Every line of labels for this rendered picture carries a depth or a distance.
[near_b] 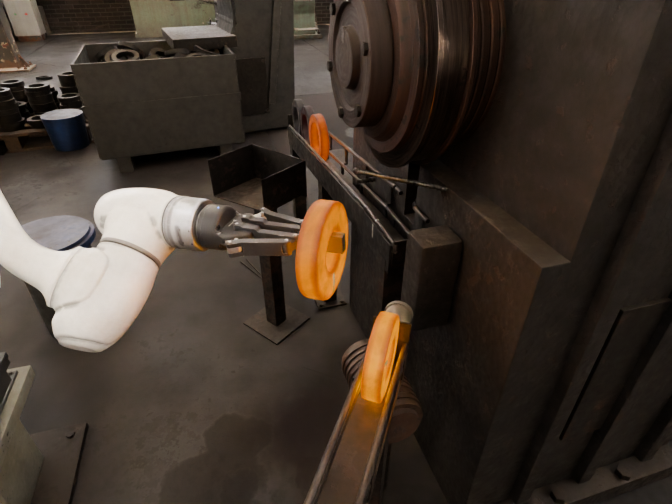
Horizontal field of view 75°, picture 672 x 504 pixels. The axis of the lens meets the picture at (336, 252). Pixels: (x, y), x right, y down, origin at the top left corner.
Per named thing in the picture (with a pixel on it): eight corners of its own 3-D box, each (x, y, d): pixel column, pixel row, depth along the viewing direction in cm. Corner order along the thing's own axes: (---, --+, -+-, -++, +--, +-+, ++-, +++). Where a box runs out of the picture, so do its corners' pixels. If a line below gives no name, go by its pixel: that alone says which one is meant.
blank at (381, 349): (388, 393, 84) (371, 388, 85) (403, 313, 85) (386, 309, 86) (375, 414, 69) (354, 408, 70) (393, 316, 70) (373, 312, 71)
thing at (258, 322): (268, 294, 202) (252, 143, 162) (312, 319, 188) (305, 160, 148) (234, 318, 189) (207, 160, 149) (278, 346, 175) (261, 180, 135)
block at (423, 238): (436, 304, 111) (450, 221, 98) (452, 325, 105) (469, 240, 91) (397, 312, 109) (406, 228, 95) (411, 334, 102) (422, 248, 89)
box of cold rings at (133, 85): (230, 125, 406) (217, 30, 362) (248, 156, 342) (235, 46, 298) (109, 138, 376) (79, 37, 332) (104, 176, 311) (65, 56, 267)
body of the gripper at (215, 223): (225, 232, 79) (272, 238, 76) (199, 258, 72) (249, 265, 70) (217, 194, 75) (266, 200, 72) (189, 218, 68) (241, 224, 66)
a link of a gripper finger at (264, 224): (242, 238, 73) (246, 234, 75) (305, 246, 70) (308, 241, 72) (238, 218, 71) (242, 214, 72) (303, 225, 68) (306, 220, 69)
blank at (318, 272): (350, 189, 72) (330, 187, 73) (315, 220, 58) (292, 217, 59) (348, 274, 78) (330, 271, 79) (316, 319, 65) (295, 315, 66)
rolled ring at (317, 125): (306, 117, 181) (314, 116, 182) (312, 162, 185) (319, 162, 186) (317, 111, 164) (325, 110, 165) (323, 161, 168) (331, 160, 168)
